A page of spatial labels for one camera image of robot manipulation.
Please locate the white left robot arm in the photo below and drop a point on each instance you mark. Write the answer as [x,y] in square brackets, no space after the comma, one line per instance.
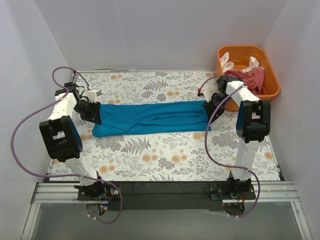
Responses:
[63,142]

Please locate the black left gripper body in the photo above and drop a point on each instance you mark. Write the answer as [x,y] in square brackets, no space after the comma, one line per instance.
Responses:
[92,113]

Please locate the aluminium frame rail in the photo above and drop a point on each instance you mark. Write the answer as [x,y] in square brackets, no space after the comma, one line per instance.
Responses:
[56,214]

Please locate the blue t shirt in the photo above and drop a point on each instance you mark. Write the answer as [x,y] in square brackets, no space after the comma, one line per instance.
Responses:
[181,116]

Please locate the pink t shirt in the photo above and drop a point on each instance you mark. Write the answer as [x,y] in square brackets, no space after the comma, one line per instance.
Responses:
[253,79]

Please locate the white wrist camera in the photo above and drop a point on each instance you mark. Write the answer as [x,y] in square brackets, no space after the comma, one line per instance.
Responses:
[206,94]
[93,94]

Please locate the orange plastic bin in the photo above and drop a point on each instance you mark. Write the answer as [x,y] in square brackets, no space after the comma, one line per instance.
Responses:
[240,54]

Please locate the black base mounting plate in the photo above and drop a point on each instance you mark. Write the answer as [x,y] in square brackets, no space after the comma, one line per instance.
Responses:
[167,195]

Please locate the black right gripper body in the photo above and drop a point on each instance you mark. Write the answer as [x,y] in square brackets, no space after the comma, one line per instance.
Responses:
[212,106]

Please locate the white t shirt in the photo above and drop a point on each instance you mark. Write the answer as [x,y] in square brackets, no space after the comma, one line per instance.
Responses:
[229,65]

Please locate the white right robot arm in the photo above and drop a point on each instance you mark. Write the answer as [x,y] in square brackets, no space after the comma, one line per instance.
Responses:
[252,126]

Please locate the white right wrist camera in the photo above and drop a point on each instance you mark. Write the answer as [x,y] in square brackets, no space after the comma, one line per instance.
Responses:
[206,94]

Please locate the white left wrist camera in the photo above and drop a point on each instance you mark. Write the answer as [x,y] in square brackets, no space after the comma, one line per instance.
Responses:
[93,94]

